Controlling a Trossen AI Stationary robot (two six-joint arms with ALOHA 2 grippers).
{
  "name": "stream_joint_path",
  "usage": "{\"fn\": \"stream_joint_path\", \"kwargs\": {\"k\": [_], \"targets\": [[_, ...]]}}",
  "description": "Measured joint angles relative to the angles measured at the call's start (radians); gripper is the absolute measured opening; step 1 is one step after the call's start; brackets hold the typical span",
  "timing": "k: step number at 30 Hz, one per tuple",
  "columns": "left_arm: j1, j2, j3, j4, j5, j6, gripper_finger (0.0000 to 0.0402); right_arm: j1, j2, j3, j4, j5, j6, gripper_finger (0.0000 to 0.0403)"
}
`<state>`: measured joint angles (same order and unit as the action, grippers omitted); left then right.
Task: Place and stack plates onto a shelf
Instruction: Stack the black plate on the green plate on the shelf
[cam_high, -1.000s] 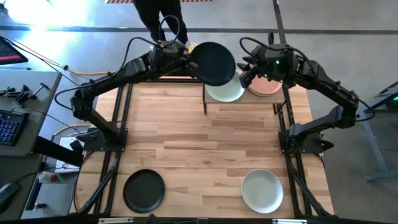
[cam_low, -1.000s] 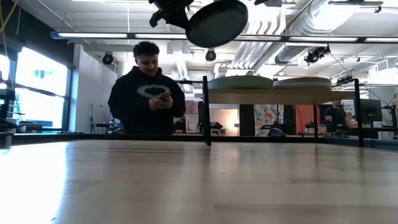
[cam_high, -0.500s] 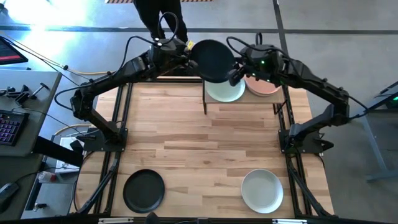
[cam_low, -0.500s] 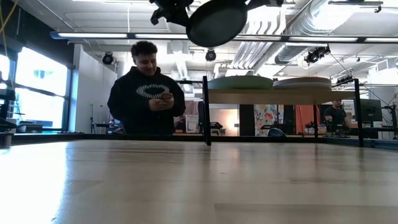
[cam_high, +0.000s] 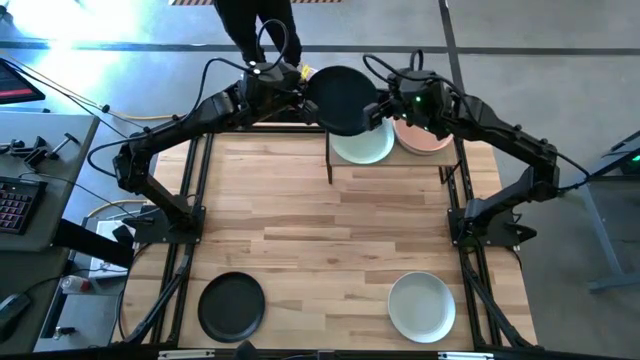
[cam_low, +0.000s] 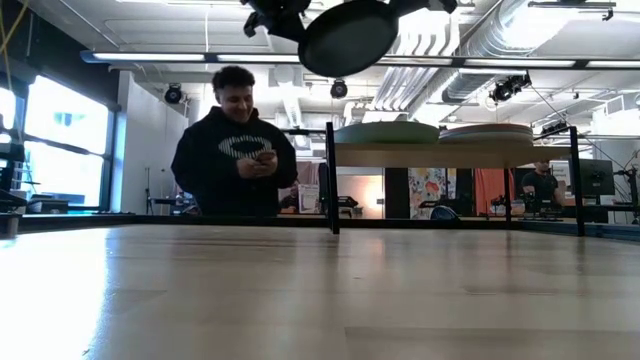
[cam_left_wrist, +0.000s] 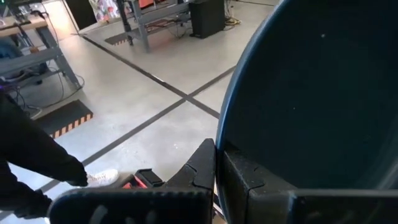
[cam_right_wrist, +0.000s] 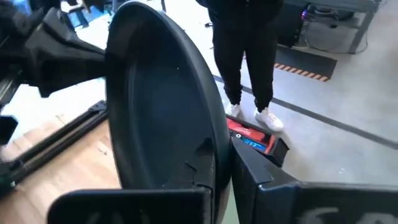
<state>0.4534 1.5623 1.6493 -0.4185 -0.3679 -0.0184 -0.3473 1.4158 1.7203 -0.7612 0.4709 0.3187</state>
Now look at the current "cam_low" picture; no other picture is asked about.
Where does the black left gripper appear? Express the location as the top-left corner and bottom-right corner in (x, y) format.
(243, 0), (312, 42)

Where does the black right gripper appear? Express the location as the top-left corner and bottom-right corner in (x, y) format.
(388, 0), (459, 16)

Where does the black plate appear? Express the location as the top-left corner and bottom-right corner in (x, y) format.
(298, 0), (401, 79)

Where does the pale green plate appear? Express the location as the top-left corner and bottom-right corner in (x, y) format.
(333, 121), (441, 136)

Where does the light grey speckled plate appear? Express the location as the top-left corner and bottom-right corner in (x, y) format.
(334, 130), (440, 146)

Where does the long ceiling light fixture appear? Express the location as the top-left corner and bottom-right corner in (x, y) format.
(79, 49), (640, 70)

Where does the person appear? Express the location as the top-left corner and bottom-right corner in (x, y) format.
(519, 159), (566, 209)
(170, 64), (299, 217)

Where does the colourful floral poster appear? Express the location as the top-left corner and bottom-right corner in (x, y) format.
(408, 167), (449, 220)

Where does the black pillar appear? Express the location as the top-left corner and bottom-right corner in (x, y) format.
(383, 167), (410, 219)

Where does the black monitor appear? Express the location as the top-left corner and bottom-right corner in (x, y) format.
(577, 158), (616, 197)

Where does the large window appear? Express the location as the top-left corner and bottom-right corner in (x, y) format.
(22, 74), (110, 209)

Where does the silver ventilation duct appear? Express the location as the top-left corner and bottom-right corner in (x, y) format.
(407, 0), (581, 106)

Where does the black ceiling camera cluster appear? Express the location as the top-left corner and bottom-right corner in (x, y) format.
(488, 73), (533, 104)

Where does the wooden shelf with black frame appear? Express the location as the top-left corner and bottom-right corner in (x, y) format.
(324, 121), (586, 237)

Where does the black mounted camera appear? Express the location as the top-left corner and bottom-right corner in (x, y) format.
(541, 121), (570, 137)

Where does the orange wall panel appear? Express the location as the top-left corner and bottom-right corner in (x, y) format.
(474, 168), (516, 216)

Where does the black aluminium rig frame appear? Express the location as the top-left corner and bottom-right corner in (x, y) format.
(0, 212), (640, 244)

